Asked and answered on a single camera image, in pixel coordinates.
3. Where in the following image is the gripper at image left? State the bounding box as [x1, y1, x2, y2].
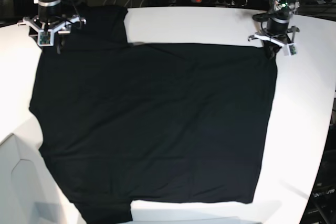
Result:
[17, 15, 87, 54]

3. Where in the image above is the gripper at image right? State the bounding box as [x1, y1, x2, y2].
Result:
[248, 20, 299, 59]

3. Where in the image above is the black T-shirt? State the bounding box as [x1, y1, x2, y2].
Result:
[29, 6, 277, 223]

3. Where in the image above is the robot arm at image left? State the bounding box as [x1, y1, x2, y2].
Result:
[17, 0, 87, 54]

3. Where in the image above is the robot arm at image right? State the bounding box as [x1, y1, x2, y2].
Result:
[248, 0, 300, 59]

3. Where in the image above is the white box at left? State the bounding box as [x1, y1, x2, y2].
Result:
[1, 134, 67, 223]

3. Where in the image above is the wrist camera at image left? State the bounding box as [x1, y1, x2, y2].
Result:
[37, 32, 54, 47]

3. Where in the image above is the wrist camera at image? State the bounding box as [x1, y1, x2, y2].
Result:
[37, 32, 54, 47]
[283, 43, 298, 56]

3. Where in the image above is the wrist camera at image right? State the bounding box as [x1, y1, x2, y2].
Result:
[283, 43, 298, 56]

